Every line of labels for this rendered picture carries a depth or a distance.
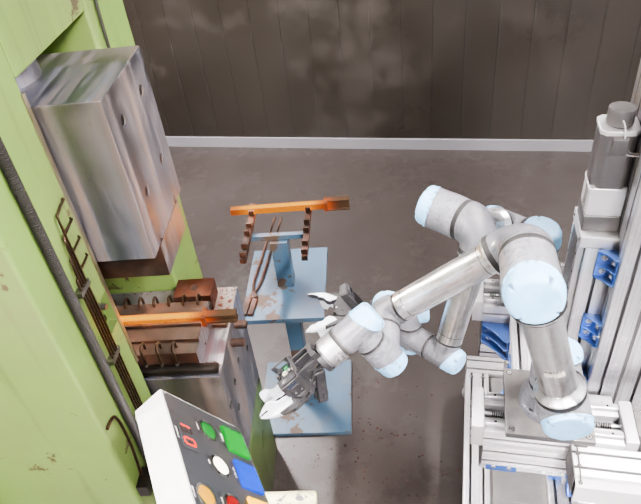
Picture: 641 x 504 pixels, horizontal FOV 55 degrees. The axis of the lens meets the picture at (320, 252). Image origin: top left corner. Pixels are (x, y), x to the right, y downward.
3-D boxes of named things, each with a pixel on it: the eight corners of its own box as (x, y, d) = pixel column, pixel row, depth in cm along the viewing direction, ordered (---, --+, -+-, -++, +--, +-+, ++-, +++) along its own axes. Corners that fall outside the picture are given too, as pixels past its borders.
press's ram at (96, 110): (187, 172, 174) (148, 31, 149) (155, 258, 144) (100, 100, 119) (45, 183, 177) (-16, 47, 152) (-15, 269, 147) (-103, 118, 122)
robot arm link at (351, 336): (392, 332, 137) (370, 309, 133) (356, 364, 138) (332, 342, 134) (381, 316, 144) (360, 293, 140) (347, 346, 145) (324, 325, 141)
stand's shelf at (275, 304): (327, 250, 248) (327, 247, 247) (324, 321, 217) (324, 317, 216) (255, 254, 251) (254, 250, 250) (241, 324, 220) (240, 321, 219)
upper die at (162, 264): (185, 227, 169) (177, 199, 163) (170, 275, 154) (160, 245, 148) (40, 237, 172) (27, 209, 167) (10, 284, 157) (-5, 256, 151)
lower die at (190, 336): (212, 318, 191) (206, 298, 186) (201, 367, 176) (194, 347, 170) (83, 325, 195) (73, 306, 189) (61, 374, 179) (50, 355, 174)
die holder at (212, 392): (259, 373, 230) (237, 286, 202) (247, 464, 200) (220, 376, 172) (115, 380, 234) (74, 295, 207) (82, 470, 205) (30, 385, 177)
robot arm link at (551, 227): (546, 276, 191) (552, 242, 182) (507, 259, 199) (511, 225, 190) (565, 257, 197) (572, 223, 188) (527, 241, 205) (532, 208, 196)
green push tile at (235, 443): (242, 434, 149) (222, 424, 144) (251, 458, 144) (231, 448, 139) (236, 439, 149) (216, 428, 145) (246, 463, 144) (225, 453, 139)
